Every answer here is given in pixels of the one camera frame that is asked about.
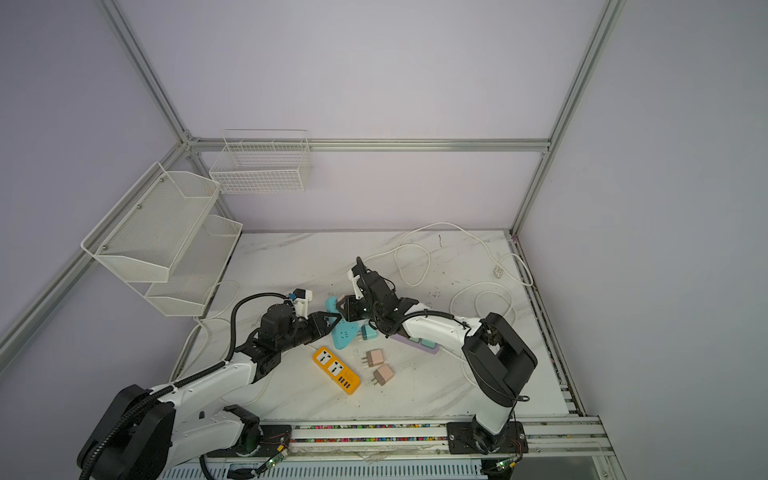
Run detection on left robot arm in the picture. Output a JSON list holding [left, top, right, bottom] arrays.
[[77, 290, 343, 479]]

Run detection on teal strip white cable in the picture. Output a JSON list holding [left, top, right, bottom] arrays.
[[351, 221, 535, 289]]

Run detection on upper white mesh shelf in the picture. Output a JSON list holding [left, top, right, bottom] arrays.
[[81, 163, 221, 283]]

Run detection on white wire basket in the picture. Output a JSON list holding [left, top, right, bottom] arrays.
[[209, 129, 313, 194]]

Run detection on pink charger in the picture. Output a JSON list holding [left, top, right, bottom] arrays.
[[372, 363, 395, 386], [362, 349, 385, 368]]

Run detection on white mesh shelf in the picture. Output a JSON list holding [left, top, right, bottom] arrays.
[[81, 163, 221, 283], [144, 215, 242, 317]]

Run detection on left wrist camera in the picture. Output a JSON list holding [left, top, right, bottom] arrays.
[[288, 289, 313, 318]]

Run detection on mountain strip white cable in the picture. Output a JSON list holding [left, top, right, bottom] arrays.
[[167, 278, 242, 391]]

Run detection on teal mountain-shaped power strip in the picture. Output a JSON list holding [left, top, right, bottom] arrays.
[[325, 297, 361, 350]]

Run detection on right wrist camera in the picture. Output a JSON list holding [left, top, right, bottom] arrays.
[[348, 257, 368, 300]]

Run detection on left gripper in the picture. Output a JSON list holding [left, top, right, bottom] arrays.
[[278, 310, 340, 353]]

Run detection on purple power strip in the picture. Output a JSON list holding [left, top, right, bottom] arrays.
[[390, 334, 439, 355]]

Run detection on mint charger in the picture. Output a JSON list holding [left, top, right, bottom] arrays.
[[360, 325, 378, 340]]

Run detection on aluminium frame rails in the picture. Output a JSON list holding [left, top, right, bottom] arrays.
[[0, 0, 628, 480]]

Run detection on orange strip white cable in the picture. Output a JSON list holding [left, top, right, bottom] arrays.
[[251, 343, 319, 409]]

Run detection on lower white mesh shelf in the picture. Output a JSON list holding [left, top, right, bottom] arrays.
[[144, 215, 242, 317]]

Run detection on orange power strip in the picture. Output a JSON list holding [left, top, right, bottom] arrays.
[[312, 347, 361, 395]]

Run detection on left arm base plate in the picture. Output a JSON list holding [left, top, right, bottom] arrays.
[[219, 424, 292, 458]]

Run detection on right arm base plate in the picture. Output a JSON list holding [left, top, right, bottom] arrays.
[[446, 420, 529, 455]]

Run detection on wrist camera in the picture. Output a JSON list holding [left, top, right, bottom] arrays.
[[348, 257, 368, 300], [288, 289, 313, 318]]

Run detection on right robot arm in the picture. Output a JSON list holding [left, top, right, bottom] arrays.
[[337, 263, 538, 441]]

